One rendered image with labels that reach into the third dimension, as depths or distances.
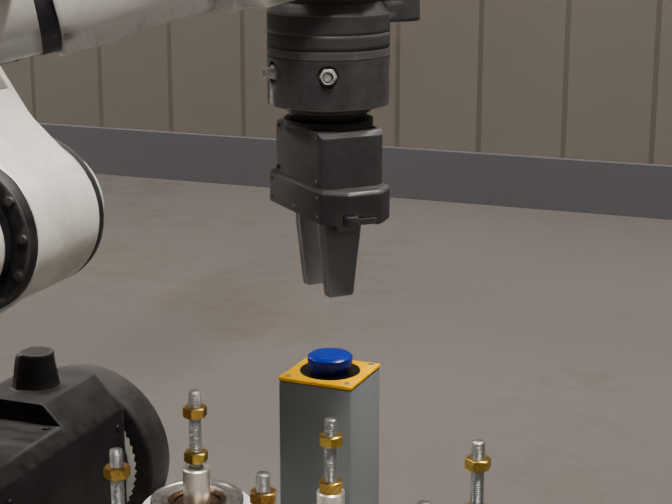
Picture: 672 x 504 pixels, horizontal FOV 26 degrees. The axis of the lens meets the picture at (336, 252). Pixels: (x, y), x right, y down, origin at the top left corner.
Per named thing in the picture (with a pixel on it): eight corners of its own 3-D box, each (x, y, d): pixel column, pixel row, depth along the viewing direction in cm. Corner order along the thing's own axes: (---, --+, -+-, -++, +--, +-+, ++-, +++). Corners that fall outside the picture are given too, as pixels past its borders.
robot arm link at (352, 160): (424, 220, 104) (427, 51, 101) (301, 233, 100) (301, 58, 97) (345, 187, 115) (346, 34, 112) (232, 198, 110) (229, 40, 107)
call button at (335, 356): (300, 379, 129) (300, 357, 129) (318, 365, 133) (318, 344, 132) (342, 385, 128) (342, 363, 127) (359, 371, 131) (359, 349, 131)
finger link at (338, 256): (317, 296, 107) (317, 214, 105) (356, 291, 108) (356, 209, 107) (326, 302, 105) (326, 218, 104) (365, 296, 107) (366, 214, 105)
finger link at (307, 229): (338, 281, 111) (338, 201, 109) (300, 286, 109) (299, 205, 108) (329, 276, 112) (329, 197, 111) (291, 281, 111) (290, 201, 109)
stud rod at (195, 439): (205, 478, 117) (203, 390, 116) (196, 482, 117) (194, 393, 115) (196, 475, 118) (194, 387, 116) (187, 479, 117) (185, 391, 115)
